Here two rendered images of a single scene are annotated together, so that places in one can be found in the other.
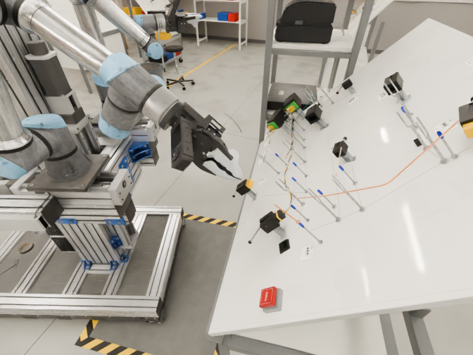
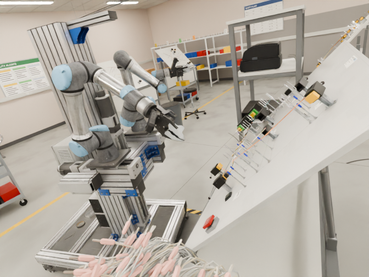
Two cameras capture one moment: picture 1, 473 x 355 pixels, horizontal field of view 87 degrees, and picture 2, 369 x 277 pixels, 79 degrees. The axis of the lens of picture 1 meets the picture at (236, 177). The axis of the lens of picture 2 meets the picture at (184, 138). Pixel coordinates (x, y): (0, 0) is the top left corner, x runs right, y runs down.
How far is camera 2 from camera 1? 0.48 m
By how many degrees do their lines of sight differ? 23
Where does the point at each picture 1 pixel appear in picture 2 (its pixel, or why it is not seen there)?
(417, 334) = (328, 261)
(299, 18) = (254, 56)
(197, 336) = not seen: outside the picture
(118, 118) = (127, 115)
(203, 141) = (162, 120)
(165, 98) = (145, 101)
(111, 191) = (129, 169)
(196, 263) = not seen: hidden behind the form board
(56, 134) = (103, 134)
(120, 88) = (127, 99)
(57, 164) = (102, 151)
